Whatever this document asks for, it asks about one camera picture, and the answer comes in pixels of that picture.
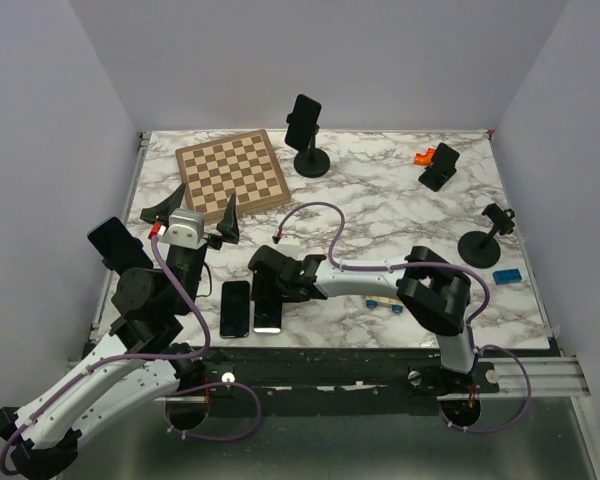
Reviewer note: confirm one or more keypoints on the wooden chessboard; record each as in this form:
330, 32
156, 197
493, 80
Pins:
243, 165

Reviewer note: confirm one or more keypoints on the blue toy brick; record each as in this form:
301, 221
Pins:
507, 276

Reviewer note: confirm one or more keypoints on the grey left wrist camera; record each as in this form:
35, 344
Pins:
185, 229

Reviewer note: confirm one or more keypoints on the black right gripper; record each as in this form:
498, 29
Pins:
269, 291

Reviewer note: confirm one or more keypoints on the black folding phone stand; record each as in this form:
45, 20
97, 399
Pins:
441, 168

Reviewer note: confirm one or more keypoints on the aluminium frame rail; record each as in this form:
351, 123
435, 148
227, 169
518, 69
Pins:
548, 377

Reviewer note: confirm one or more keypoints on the black round-base pole phone stand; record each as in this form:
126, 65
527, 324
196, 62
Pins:
314, 162

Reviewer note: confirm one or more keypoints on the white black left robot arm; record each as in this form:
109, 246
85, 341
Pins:
138, 359

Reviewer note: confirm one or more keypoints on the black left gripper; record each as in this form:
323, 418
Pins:
228, 226

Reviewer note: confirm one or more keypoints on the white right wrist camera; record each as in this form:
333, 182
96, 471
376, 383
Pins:
290, 249

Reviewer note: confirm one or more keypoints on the black phone with silver edge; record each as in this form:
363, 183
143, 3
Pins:
267, 314

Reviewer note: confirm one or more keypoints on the orange plastic block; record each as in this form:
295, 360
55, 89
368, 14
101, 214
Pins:
424, 159

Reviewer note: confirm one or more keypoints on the wooden toy car blue wheels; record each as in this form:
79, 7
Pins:
374, 302

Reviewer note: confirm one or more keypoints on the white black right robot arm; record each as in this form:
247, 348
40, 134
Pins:
434, 292

